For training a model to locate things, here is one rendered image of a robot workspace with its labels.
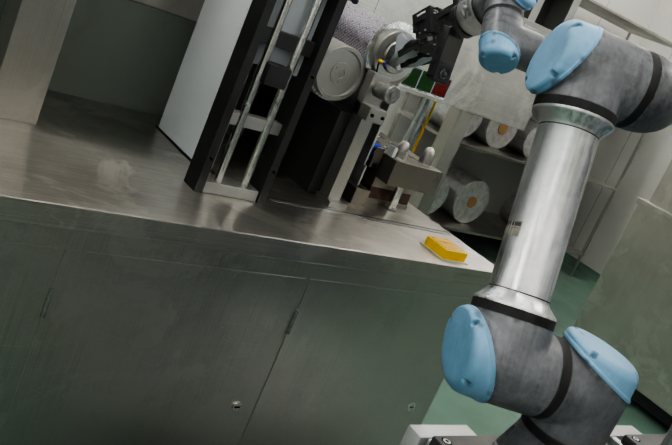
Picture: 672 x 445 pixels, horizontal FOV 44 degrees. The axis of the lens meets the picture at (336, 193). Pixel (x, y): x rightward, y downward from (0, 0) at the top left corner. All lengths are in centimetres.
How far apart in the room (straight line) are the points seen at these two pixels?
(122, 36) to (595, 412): 126
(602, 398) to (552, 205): 26
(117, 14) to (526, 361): 119
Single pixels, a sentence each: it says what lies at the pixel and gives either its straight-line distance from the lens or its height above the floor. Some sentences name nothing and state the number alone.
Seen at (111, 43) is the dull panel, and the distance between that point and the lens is 193.
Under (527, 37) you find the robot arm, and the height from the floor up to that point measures 139.
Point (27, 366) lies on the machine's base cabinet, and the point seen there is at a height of 60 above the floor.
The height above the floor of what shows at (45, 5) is 112.
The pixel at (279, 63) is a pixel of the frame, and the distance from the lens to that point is 160.
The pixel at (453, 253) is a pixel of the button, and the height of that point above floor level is 92.
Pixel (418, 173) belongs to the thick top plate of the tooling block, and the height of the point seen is 101.
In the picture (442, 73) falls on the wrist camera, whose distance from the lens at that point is 171.
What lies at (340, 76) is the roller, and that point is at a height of 117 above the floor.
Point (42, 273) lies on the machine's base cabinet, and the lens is 139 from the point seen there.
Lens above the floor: 137
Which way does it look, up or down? 14 degrees down
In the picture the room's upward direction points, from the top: 23 degrees clockwise
